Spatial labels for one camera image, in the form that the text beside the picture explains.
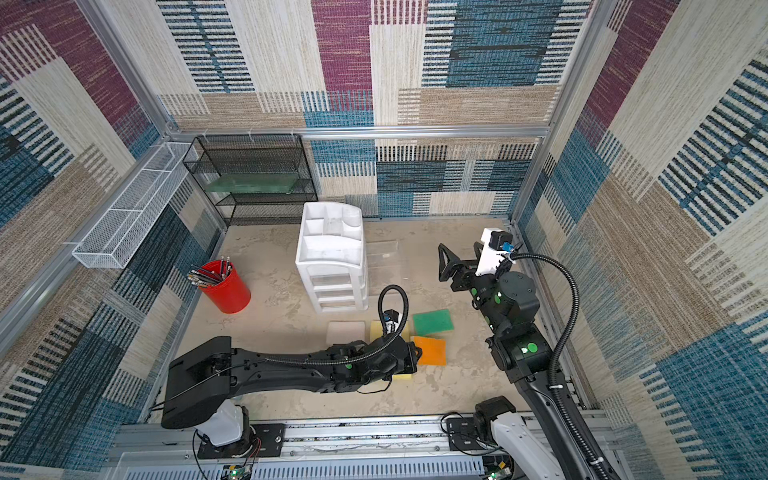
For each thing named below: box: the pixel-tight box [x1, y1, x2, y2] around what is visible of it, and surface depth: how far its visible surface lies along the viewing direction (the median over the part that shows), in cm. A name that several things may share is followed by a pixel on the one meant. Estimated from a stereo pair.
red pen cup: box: [200, 260, 251, 314], surface depth 93 cm
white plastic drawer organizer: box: [295, 201, 369, 313], surface depth 88 cm
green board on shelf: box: [205, 172, 299, 193], surface depth 107 cm
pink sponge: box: [326, 320, 366, 345], surface depth 91 cm
